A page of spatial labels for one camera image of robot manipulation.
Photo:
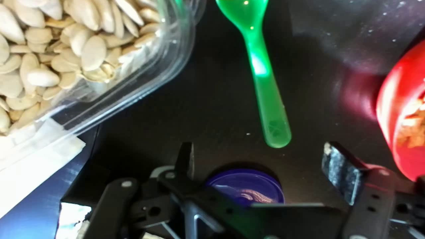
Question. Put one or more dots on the dark blue round lid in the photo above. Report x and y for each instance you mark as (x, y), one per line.
(244, 186)

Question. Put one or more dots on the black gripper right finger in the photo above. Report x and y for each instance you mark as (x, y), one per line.
(343, 177)

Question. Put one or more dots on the pink bowl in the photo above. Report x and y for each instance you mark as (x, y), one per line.
(399, 110)

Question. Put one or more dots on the green plastic spoon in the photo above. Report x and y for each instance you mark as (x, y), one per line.
(266, 88)

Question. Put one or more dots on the clear plastic seed container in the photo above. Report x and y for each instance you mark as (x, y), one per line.
(88, 44)

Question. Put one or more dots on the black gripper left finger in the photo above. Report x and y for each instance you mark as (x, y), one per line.
(185, 159)

